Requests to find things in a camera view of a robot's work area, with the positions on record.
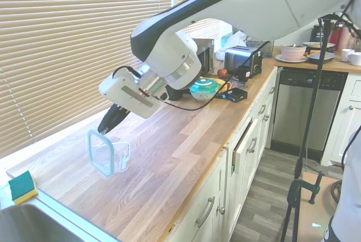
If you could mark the stainless steel dishwasher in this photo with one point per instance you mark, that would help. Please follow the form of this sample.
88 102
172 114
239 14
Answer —
304 118

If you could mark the clear glass food container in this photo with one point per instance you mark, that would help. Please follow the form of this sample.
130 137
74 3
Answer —
122 157

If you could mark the black mug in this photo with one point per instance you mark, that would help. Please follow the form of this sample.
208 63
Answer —
242 73

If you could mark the stainless steel sink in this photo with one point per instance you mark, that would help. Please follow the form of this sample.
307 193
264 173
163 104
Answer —
34 225

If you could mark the steel microwave oven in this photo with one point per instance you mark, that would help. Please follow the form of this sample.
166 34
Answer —
207 56

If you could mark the plate with food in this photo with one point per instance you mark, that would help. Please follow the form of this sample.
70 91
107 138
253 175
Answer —
313 45

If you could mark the chrome black toaster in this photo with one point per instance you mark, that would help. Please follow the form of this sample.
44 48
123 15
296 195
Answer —
239 57

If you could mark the large beige window blind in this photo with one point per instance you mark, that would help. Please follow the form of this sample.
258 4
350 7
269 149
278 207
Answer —
70 41

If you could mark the yellow green sponge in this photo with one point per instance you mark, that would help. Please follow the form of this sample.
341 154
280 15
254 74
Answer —
21 187

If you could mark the white pulled-out drawer front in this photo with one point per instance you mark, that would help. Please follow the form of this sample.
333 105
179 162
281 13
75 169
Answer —
244 151

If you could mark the white mug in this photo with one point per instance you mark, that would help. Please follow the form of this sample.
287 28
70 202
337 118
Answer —
356 59
347 55

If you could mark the grey baking pan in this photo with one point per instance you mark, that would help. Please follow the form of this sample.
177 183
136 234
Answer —
313 58

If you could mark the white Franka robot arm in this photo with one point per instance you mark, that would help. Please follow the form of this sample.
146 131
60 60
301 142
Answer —
253 5

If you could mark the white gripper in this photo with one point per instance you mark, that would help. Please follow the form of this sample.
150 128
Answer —
127 95

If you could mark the white plate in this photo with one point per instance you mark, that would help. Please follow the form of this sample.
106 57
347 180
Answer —
290 59

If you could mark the red apple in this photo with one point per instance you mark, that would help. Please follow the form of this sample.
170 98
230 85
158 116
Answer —
222 72

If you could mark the black box blue label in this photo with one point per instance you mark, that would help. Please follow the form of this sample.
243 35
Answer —
235 94

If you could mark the teal rimmed container lid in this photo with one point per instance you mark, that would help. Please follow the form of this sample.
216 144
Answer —
90 151

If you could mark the white side cabinet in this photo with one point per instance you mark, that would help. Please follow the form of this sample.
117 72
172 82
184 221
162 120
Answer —
347 129

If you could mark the white plastic bag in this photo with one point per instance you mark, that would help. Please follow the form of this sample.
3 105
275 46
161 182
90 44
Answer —
235 39

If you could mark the white base cabinet run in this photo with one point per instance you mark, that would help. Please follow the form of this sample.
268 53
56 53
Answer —
248 174

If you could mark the brown cardboard sheet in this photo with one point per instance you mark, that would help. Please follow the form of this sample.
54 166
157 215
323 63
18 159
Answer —
316 213

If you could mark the black camera tripod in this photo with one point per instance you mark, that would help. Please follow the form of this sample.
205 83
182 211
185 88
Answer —
313 98

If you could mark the round container teal lid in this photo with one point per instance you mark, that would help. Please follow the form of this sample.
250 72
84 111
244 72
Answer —
203 88

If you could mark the pink bottle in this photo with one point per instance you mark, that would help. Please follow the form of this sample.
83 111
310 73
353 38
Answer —
344 38

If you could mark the thin blind tilt wand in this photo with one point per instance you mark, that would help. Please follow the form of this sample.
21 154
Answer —
17 103

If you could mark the green clamp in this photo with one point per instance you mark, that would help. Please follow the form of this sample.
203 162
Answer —
294 188

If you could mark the red bottle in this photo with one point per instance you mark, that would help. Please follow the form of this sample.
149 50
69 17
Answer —
335 37

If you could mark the round metal cabinet knob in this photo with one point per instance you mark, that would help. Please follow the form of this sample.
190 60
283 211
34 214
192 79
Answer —
222 210
265 117

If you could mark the grey robot pedestal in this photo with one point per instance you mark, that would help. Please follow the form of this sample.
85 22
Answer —
349 202

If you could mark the yellow banana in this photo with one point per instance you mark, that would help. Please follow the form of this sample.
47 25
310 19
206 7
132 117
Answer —
222 81

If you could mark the pink bowl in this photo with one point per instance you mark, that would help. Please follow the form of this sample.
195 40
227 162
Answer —
293 52

